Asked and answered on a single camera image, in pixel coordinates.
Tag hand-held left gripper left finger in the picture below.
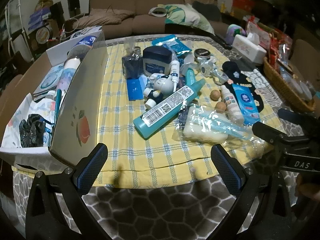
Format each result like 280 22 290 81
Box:
25 142 110 240

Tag small white spray bottle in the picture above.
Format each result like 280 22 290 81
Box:
220 85 244 124

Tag black speaker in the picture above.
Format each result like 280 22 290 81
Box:
50 2 63 18
67 0 81 14

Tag purple plush toy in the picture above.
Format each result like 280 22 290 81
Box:
226 24 247 43

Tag pile of red snack packets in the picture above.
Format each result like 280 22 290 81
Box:
244 15 293 63

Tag bagged white sponge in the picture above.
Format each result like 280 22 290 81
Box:
175 105 263 150

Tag person's right hand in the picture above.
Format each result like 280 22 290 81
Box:
296 174 320 198

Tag wicker basket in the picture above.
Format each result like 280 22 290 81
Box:
263 56 316 113

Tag brown sofa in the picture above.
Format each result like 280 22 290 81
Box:
86 0 233 40

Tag blue foil packets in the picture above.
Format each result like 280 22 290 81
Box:
152 35 187 54

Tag petroleum jelly jar blue lid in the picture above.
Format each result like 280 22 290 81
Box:
142 47 173 77

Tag white capped bottle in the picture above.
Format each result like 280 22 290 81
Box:
59 57 82 90

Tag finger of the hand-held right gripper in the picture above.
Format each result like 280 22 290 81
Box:
252 121 288 147
278 108 320 133

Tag clear plastic bag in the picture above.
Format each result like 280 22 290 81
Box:
122 37 137 58

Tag green patterned pillow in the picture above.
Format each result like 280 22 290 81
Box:
164 4 215 34

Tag teal spray bottle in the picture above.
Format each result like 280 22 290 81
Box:
133 79 206 140

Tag clear ribbon packaging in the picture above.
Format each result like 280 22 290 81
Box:
186 55 227 85

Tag blue and white packet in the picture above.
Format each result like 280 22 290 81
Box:
126 77 148 102

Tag blue face mask packet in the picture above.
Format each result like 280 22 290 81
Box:
34 65 65 95

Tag blue wet wipe packet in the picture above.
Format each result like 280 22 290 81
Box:
231 84 260 125

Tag tan quilt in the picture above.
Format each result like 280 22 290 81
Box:
72 6 132 28

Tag black remote control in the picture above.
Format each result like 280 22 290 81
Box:
214 34 233 50

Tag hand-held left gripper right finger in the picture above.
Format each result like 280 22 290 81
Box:
211 144 293 240

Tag white cardboard box peach print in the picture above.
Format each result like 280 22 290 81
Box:
0 26 109 172

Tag yellow checked cloth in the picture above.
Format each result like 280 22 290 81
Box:
12 35 287 189

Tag red gift box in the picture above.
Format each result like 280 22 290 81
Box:
231 0 255 18

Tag teal tube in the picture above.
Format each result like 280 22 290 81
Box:
184 68 199 87

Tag white printed paper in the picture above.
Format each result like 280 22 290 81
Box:
69 26 103 40

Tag round dark cream tin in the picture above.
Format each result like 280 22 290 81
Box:
194 49 209 60

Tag blue tin can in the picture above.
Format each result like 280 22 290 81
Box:
69 35 98 55

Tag white tissue box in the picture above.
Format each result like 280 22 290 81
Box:
232 33 267 64

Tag black crumpled mesh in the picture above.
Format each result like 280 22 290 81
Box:
19 114 48 148

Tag dark grey cushion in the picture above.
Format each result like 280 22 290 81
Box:
192 1 222 22

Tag white astronaut toy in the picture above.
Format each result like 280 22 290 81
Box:
144 73 177 109

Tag teal toothbrush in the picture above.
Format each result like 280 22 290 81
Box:
54 89 62 125

